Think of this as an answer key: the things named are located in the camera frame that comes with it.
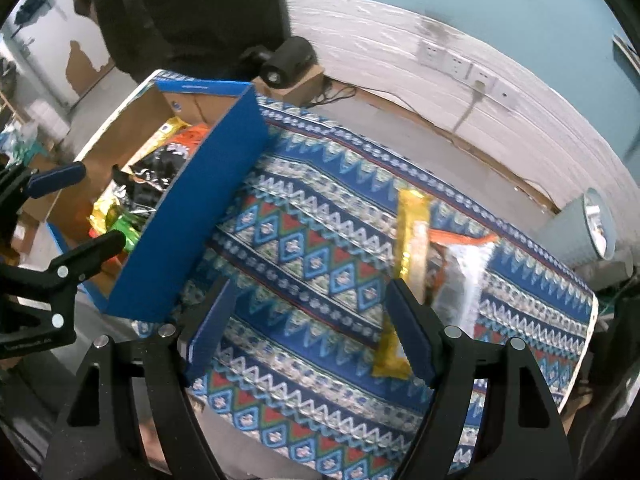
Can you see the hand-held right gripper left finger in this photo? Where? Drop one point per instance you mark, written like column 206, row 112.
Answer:
column 210, row 330

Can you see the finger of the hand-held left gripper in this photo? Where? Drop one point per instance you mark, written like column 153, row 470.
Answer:
column 55, row 177
column 62, row 272

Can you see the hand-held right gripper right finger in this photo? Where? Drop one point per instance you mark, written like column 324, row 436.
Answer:
column 407, row 330

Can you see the gold foil snack packet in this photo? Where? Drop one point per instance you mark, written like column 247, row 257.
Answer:
column 107, row 210

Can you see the silver snack bag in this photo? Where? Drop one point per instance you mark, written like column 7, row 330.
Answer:
column 460, row 280

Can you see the black snack packet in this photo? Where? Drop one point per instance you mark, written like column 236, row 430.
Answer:
column 160, row 160

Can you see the blue cardboard box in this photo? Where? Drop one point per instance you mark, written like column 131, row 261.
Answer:
column 200, row 210

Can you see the orange snack bag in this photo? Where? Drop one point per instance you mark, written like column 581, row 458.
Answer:
column 195, row 135

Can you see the blue patterned tablecloth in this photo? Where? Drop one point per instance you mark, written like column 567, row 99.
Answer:
column 320, row 240

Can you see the grey trash bin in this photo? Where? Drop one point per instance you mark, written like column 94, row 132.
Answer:
column 565, row 230

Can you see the small brown cardboard box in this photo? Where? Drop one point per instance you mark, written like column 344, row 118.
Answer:
column 305, row 87

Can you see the wooden board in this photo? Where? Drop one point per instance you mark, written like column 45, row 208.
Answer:
column 627, row 52

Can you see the white wall socket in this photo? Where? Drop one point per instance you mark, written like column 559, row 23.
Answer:
column 431, row 54
column 456, row 66
column 506, row 92
column 484, row 77

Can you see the black security camera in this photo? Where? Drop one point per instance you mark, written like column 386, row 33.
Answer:
column 290, row 60

